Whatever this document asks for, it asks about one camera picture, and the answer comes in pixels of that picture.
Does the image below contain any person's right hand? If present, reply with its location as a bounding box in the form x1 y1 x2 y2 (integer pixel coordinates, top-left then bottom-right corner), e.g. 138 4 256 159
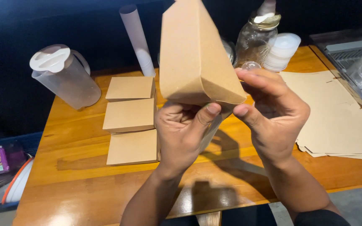
233 68 311 164

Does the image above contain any metal tray with plastic containers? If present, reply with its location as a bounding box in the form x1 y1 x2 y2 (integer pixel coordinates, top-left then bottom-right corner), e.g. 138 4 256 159
310 26 362 121

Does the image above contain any white paper roll tube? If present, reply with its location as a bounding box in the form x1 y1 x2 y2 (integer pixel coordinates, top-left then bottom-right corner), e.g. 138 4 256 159
119 4 156 78

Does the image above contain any clear plastic pitcher white lid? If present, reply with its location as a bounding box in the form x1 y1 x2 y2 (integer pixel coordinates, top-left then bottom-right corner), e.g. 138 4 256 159
29 44 102 110

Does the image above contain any blue crate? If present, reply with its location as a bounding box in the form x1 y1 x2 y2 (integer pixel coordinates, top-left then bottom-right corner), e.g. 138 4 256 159
0 132 43 215

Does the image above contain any glass jar behind box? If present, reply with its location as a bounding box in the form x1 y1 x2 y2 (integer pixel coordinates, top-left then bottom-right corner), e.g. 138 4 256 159
221 39 237 67

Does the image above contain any stack of white plastic lids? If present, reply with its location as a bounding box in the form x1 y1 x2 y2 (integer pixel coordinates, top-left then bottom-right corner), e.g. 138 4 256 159
263 33 301 72

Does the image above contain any white bowl with orange rim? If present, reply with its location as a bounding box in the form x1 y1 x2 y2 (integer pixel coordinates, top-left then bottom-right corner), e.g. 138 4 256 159
1 157 34 204

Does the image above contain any person's left hand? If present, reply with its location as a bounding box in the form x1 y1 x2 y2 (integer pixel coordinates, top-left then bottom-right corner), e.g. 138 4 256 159
155 101 222 175

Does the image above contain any clear plastic dome lid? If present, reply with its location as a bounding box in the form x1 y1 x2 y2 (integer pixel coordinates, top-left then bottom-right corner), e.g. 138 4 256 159
241 61 261 71

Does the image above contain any stack of flat cardboard sheets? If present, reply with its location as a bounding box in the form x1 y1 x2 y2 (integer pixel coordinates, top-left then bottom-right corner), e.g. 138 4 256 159
278 70 362 161

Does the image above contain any glass jar with gold lid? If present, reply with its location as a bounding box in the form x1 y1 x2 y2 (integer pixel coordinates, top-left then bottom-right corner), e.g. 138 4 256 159
235 0 281 68

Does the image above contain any brown cardboard box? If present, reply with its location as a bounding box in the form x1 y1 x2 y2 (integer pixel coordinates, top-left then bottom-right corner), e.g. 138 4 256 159
159 0 247 154
105 76 156 103
106 129 161 166
102 98 157 135

